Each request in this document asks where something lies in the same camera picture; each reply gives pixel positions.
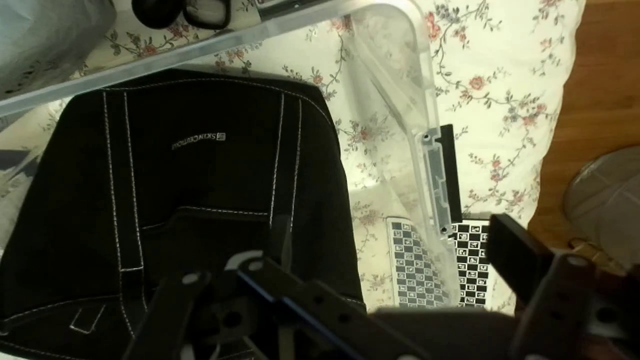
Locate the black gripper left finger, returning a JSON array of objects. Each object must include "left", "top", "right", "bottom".
[{"left": 121, "top": 215, "right": 295, "bottom": 360}]

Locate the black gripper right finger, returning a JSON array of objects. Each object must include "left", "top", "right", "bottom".
[{"left": 483, "top": 212, "right": 598, "bottom": 360}]

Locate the checkerboard calibration board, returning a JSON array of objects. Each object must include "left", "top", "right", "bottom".
[{"left": 386, "top": 215, "right": 495, "bottom": 312}]

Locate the floral bedspread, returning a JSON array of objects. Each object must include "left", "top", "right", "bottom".
[{"left": 0, "top": 0, "right": 587, "bottom": 315}]

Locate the black handled tool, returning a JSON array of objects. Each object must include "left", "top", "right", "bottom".
[{"left": 129, "top": 0, "right": 233, "bottom": 31}]

